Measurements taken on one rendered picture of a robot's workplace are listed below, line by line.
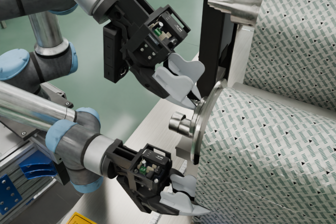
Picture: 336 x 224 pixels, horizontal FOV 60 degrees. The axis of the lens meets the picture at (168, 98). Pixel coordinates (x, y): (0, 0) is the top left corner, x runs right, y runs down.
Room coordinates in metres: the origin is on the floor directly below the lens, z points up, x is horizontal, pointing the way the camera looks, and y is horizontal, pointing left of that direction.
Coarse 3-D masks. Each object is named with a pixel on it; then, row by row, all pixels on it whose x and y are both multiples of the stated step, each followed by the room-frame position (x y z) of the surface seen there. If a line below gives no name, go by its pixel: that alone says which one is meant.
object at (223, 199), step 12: (204, 180) 0.26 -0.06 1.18; (216, 180) 0.25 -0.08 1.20; (204, 192) 0.26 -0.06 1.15; (216, 192) 0.25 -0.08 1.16; (228, 192) 0.24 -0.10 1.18; (240, 192) 0.23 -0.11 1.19; (204, 204) 0.26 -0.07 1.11; (216, 204) 0.25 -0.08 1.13; (228, 204) 0.24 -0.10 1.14; (240, 204) 0.23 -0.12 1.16; (252, 204) 0.22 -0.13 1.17; (264, 204) 0.22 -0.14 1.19; (276, 204) 0.21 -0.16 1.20; (192, 216) 0.27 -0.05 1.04; (204, 216) 0.26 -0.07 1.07; (216, 216) 0.25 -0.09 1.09; (228, 216) 0.24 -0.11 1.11; (240, 216) 0.23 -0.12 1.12; (252, 216) 0.22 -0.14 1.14; (264, 216) 0.21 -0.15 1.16; (276, 216) 0.21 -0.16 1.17; (288, 216) 0.20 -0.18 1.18; (300, 216) 0.19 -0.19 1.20
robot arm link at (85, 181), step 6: (66, 168) 0.37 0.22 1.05; (84, 168) 0.37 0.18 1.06; (72, 174) 0.36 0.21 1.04; (78, 174) 0.36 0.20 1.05; (84, 174) 0.36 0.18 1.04; (90, 174) 0.37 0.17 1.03; (96, 174) 0.38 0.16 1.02; (72, 180) 0.37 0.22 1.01; (78, 180) 0.36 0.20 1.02; (84, 180) 0.36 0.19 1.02; (90, 180) 0.37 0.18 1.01; (96, 180) 0.38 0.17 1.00; (102, 180) 0.40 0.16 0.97; (78, 186) 0.36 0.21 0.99; (84, 186) 0.36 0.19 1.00; (90, 186) 0.37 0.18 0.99; (96, 186) 0.37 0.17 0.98; (84, 192) 0.36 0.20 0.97
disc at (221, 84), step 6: (222, 78) 0.36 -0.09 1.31; (216, 84) 0.33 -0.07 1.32; (222, 84) 0.35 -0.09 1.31; (216, 90) 0.33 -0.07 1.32; (210, 96) 0.31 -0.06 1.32; (210, 102) 0.31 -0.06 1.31; (204, 108) 0.29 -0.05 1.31; (204, 114) 0.29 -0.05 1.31; (198, 120) 0.28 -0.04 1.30; (198, 126) 0.28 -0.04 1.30; (198, 132) 0.27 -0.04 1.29; (198, 138) 0.28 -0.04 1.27; (192, 144) 0.27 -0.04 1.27; (192, 150) 0.26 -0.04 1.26; (192, 156) 0.26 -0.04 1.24; (198, 156) 0.28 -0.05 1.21; (192, 162) 0.27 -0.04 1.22; (198, 162) 0.29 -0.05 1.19
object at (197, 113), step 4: (204, 96) 0.35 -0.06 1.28; (200, 100) 0.34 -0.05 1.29; (204, 100) 0.34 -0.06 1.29; (200, 104) 0.33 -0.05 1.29; (196, 108) 0.32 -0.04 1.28; (200, 108) 0.32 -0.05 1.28; (196, 112) 0.32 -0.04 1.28; (200, 112) 0.32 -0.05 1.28; (192, 116) 0.32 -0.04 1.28; (196, 116) 0.31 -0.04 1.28; (192, 120) 0.31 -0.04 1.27; (196, 120) 0.31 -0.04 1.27; (192, 124) 0.31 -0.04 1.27; (196, 124) 0.31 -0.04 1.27; (192, 128) 0.30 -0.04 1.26; (192, 132) 0.30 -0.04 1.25; (192, 136) 0.30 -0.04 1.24
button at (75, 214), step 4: (76, 212) 0.34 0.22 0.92; (72, 216) 0.33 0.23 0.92; (76, 216) 0.33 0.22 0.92; (80, 216) 0.33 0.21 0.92; (84, 216) 0.33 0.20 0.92; (68, 220) 0.32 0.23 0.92; (72, 220) 0.32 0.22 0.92; (76, 220) 0.32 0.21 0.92; (80, 220) 0.32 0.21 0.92; (84, 220) 0.32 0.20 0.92; (88, 220) 0.32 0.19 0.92
